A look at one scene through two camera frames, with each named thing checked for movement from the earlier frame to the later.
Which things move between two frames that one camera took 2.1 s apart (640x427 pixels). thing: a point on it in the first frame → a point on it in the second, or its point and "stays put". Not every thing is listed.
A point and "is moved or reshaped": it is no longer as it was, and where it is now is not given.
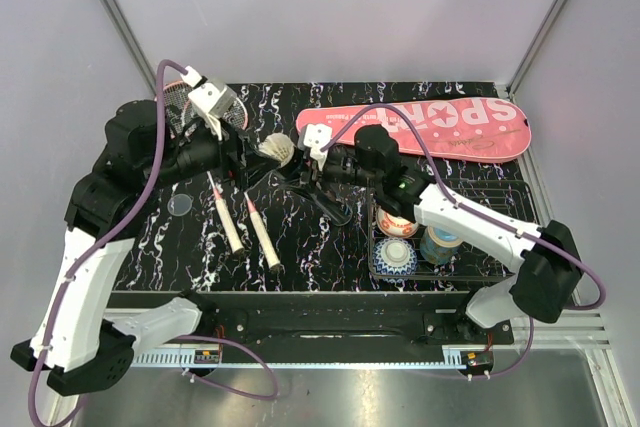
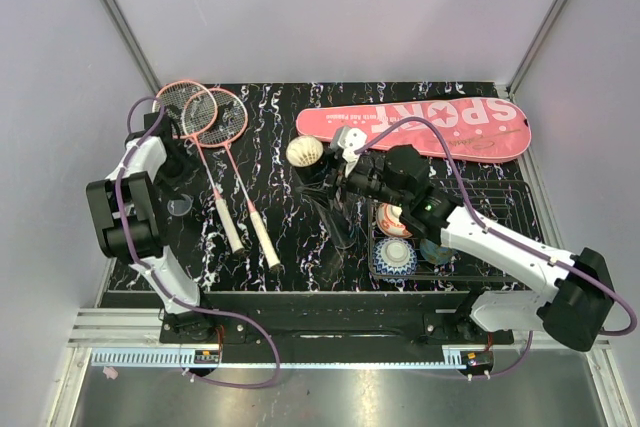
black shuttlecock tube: x=292 y=175 is moved or reshaped
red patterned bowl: x=395 y=226 stays put
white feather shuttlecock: x=278 y=147 is moved or reshaped
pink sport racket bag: x=460 y=130 stays put
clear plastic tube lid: x=180 y=204 stays put
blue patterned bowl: x=394 y=260 stays put
